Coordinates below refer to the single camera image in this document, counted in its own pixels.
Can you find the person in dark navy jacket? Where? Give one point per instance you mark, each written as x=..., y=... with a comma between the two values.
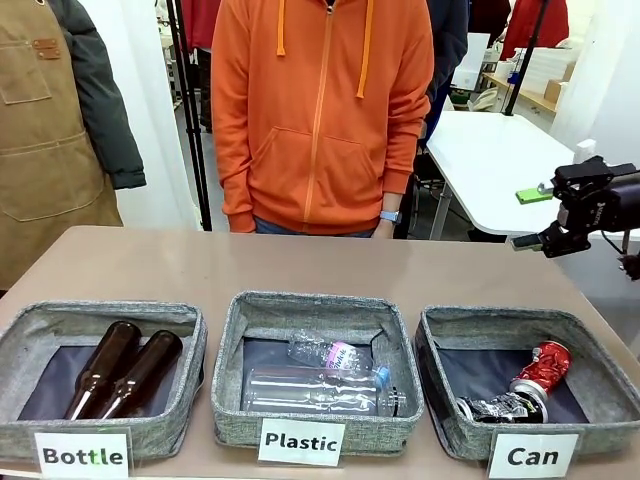
x=450, y=45

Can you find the white Bottle label sign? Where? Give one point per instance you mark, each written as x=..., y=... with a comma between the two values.
x=82, y=456

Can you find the red hanging garment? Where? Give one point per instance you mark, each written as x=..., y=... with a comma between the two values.
x=200, y=22

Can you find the person torso orange hoodie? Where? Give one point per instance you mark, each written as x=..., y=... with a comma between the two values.
x=320, y=125

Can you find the person in red jacket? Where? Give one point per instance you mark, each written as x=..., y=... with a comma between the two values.
x=540, y=25

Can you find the white Can label sign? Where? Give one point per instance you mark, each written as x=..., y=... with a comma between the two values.
x=533, y=456

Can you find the thin black pole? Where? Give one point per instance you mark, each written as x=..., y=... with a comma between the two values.
x=522, y=60

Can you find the white Plastic label sign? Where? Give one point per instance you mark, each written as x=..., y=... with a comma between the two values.
x=301, y=441

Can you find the light blue wrist watch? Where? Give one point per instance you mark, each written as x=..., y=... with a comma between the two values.
x=390, y=216

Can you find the person left forearm orange sleeve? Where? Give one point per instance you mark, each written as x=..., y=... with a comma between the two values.
x=402, y=165

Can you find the black tripod stand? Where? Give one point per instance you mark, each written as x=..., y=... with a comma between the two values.
x=192, y=135

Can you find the stack of white boxes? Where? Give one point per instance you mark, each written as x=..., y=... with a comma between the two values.
x=547, y=62

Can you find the wooden background shelf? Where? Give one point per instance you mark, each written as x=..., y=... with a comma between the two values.
x=520, y=95

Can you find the white side table top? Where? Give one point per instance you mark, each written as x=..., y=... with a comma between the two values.
x=490, y=165

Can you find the grey fabric basket Plastic label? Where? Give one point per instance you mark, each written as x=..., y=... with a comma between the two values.
x=234, y=325

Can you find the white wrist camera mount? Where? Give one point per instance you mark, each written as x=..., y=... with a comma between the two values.
x=585, y=150

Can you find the person in brown apron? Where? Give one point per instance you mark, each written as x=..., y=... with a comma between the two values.
x=40, y=125

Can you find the crushed red can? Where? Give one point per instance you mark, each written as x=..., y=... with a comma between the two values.
x=545, y=367

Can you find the crushed plastic bottle pink label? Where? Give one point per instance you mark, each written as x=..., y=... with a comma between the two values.
x=345, y=357

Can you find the grey fabric basket Can label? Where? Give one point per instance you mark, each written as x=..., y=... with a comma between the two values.
x=592, y=360

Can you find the brown glass bottle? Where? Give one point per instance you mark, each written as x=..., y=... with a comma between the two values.
x=152, y=362
x=112, y=350

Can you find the clear smooth plastic bottle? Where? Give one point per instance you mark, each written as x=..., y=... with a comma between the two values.
x=300, y=395

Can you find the grey fabric basket Bottle label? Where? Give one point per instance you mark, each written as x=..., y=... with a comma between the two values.
x=30, y=322

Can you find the person right forearm orange sleeve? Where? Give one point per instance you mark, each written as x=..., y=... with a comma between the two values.
x=235, y=190

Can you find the person left hand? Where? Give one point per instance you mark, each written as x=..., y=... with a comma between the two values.
x=386, y=230

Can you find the white square box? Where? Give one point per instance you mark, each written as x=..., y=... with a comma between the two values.
x=472, y=57

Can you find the grey side table leg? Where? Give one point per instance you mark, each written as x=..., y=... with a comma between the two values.
x=442, y=205

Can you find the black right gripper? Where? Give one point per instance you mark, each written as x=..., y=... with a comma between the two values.
x=615, y=205

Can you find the brown cardboard box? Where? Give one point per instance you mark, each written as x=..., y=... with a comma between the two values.
x=556, y=89

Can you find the crushed black can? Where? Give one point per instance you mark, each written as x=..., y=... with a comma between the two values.
x=505, y=407

